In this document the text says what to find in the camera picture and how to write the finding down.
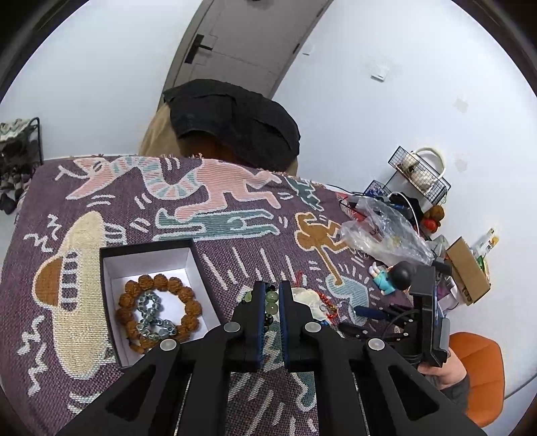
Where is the black door handle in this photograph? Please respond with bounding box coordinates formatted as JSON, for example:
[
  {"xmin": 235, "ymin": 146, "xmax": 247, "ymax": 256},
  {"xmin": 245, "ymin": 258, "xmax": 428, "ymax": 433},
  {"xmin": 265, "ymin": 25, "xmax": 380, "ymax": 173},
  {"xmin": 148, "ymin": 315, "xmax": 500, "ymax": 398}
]
[{"xmin": 184, "ymin": 34, "xmax": 213, "ymax": 65}]

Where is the grey door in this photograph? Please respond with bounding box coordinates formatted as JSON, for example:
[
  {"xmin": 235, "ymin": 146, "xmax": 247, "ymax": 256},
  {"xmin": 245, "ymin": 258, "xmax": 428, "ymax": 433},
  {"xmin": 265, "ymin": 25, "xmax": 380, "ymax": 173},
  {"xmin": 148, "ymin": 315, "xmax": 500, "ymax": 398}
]
[{"xmin": 161, "ymin": 0, "xmax": 337, "ymax": 102}]

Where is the brown and red plush toy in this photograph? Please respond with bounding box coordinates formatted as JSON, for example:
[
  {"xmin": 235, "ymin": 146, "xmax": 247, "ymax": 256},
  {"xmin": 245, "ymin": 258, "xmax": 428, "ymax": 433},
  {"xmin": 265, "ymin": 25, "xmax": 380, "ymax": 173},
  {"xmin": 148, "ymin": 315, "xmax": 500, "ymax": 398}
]
[{"xmin": 421, "ymin": 205, "xmax": 446, "ymax": 232}]

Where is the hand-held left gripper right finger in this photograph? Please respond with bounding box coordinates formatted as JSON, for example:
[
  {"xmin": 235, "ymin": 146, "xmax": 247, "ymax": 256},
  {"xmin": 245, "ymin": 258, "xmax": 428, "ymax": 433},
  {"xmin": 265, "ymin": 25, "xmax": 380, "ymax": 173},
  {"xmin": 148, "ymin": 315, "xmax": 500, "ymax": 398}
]
[{"xmin": 279, "ymin": 280, "xmax": 488, "ymax": 436}]

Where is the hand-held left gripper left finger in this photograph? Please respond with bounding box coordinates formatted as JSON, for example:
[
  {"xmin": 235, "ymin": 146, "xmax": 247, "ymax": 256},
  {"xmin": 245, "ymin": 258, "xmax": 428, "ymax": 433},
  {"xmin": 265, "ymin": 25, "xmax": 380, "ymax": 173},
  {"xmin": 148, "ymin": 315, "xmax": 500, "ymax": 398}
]
[{"xmin": 54, "ymin": 281, "xmax": 269, "ymax": 436}]

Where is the black cloth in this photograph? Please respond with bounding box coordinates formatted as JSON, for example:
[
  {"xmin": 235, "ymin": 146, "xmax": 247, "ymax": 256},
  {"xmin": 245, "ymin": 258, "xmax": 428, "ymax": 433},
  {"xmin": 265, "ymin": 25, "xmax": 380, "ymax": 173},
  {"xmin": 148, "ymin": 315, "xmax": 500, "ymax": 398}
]
[{"xmin": 162, "ymin": 79, "xmax": 302, "ymax": 169}]

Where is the black shoe rack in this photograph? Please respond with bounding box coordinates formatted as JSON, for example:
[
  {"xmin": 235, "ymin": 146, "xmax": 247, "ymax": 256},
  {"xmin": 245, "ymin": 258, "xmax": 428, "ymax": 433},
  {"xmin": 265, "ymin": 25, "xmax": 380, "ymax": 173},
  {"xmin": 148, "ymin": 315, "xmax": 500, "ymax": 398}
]
[{"xmin": 0, "ymin": 117, "xmax": 45, "ymax": 215}]

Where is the orange chair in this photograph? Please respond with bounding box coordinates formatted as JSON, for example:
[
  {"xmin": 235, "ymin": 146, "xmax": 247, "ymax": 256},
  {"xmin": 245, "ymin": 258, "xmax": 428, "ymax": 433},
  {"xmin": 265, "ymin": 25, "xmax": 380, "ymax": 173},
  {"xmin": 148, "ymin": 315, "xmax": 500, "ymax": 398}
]
[{"xmin": 448, "ymin": 332, "xmax": 505, "ymax": 429}]

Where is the teal ring bead bracelet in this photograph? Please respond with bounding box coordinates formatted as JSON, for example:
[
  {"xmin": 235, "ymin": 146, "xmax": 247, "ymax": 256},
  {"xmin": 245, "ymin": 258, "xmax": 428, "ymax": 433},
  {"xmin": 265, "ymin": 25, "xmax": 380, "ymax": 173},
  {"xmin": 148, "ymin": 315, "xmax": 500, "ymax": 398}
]
[{"xmin": 136, "ymin": 293, "xmax": 179, "ymax": 342}]

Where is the green bead bracelet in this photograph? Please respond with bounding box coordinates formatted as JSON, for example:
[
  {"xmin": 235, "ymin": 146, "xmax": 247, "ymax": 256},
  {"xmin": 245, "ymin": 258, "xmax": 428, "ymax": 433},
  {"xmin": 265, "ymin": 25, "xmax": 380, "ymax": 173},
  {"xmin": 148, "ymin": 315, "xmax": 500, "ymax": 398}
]
[{"xmin": 241, "ymin": 283, "xmax": 281, "ymax": 325}]

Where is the white handbag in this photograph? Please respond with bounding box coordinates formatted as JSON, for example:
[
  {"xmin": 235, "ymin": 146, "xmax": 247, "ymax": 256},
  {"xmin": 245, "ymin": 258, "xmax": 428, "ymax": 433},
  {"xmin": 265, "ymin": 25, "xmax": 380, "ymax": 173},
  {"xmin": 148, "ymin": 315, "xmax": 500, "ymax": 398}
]
[{"xmin": 403, "ymin": 147, "xmax": 446, "ymax": 190}]

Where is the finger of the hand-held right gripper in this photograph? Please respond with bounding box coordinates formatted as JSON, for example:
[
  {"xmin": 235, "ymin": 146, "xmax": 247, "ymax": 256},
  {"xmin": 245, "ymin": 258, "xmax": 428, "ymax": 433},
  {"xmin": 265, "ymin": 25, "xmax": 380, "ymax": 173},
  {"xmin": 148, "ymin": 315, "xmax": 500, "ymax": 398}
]
[
  {"xmin": 337, "ymin": 321, "xmax": 414, "ymax": 342},
  {"xmin": 353, "ymin": 306, "xmax": 417, "ymax": 321}
]

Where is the printed purple blanket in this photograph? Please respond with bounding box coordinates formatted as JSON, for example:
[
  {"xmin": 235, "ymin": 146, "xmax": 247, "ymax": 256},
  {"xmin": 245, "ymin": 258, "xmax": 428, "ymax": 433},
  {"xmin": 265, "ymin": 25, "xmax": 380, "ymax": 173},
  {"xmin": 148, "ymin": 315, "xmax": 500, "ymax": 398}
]
[{"xmin": 0, "ymin": 154, "xmax": 420, "ymax": 436}]

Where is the brown wooden bead bracelet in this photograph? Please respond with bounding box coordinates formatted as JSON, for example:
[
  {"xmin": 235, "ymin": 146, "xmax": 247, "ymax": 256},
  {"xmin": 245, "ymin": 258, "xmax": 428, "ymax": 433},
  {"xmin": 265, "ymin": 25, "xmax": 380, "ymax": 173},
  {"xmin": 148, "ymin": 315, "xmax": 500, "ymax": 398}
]
[{"xmin": 115, "ymin": 273, "xmax": 204, "ymax": 352}]

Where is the small doll figure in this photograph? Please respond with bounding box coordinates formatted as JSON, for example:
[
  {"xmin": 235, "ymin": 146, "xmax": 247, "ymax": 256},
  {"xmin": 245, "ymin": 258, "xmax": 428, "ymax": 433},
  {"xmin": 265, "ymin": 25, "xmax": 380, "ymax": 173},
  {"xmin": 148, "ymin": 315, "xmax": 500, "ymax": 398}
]
[{"xmin": 369, "ymin": 261, "xmax": 417, "ymax": 295}]

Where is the brown cardboard box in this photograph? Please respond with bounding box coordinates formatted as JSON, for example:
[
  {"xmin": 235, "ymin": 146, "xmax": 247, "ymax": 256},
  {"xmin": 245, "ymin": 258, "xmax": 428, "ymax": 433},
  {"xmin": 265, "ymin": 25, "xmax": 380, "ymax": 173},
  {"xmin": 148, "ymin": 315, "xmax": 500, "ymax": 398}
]
[{"xmin": 445, "ymin": 236, "xmax": 492, "ymax": 306}]

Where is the red bead bracelet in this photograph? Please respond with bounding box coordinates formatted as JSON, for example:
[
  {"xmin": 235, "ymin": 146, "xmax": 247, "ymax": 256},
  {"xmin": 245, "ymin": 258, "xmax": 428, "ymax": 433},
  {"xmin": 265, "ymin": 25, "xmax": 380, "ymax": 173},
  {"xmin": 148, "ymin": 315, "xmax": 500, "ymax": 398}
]
[{"xmin": 316, "ymin": 292, "xmax": 339, "ymax": 323}]

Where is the clear plastic bag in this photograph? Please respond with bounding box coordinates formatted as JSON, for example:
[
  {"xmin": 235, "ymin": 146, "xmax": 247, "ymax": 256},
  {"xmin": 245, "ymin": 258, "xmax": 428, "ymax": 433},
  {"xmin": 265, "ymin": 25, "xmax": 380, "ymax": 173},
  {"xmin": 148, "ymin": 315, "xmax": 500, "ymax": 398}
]
[{"xmin": 340, "ymin": 196, "xmax": 435, "ymax": 267}]

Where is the person's right hand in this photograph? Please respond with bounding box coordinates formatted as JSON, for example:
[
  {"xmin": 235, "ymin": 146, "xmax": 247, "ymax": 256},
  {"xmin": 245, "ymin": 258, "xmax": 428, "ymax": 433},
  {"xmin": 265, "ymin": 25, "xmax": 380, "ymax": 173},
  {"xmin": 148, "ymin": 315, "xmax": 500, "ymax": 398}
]
[{"xmin": 419, "ymin": 350, "xmax": 468, "ymax": 392}]

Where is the black wire basket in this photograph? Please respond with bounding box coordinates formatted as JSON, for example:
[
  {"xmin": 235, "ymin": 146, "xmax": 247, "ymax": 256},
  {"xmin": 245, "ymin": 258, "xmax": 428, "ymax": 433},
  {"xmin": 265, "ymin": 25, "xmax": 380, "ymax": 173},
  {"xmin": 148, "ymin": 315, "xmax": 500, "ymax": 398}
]
[{"xmin": 387, "ymin": 145, "xmax": 452, "ymax": 207}]

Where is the black box with white inside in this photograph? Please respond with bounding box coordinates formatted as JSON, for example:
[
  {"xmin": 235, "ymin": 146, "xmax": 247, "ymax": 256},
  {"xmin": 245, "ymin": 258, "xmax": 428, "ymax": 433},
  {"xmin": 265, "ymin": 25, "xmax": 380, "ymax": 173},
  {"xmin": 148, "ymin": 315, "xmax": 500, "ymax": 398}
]
[{"xmin": 99, "ymin": 239, "xmax": 221, "ymax": 369}]

